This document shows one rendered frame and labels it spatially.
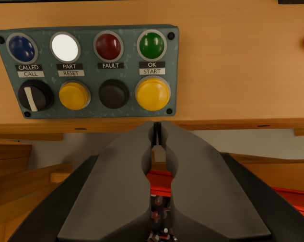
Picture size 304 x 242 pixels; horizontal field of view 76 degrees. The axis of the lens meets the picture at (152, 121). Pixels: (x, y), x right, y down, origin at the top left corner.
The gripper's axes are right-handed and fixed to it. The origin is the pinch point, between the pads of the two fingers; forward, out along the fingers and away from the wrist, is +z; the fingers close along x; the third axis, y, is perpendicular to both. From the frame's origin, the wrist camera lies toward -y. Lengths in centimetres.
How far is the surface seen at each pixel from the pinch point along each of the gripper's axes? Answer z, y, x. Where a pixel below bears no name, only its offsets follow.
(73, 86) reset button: 4.8, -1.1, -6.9
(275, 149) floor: 77, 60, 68
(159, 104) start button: 4.6, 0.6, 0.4
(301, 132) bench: 78, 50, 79
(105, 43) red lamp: 5.4, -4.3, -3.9
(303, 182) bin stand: 10.1, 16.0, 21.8
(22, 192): 36, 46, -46
